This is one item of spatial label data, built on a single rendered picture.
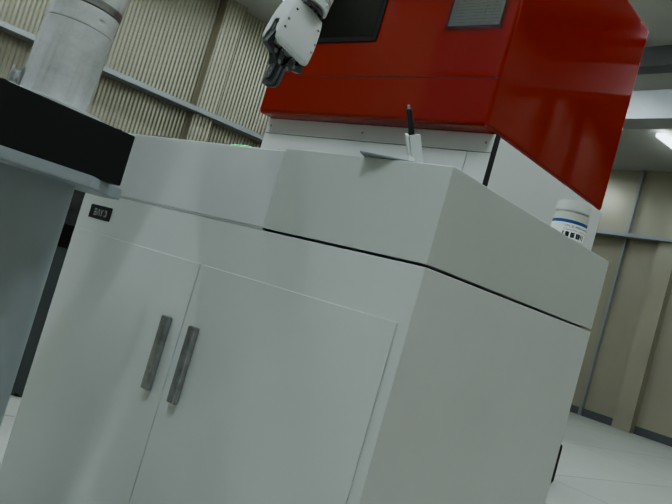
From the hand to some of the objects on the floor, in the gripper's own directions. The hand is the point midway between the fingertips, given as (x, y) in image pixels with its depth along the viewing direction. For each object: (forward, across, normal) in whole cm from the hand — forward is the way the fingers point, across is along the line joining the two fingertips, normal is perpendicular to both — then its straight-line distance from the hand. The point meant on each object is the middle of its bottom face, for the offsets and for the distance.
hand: (273, 76), depth 141 cm
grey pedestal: (+118, -20, +19) cm, 121 cm away
